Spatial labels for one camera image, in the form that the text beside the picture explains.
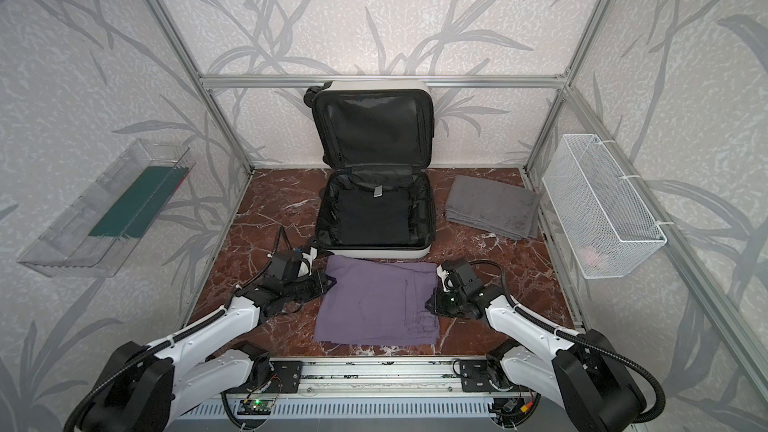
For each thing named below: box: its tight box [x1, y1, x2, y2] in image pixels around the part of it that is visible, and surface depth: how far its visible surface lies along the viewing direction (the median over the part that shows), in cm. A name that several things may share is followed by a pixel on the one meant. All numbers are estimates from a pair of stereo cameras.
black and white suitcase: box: [304, 80, 436, 259], surface depth 101 cm
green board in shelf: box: [88, 166, 189, 238], surface depth 67 cm
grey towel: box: [445, 176, 539, 240], surface depth 107 cm
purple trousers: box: [313, 255, 441, 346], surface depth 84 cm
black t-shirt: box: [337, 185, 412, 246], surface depth 105 cm
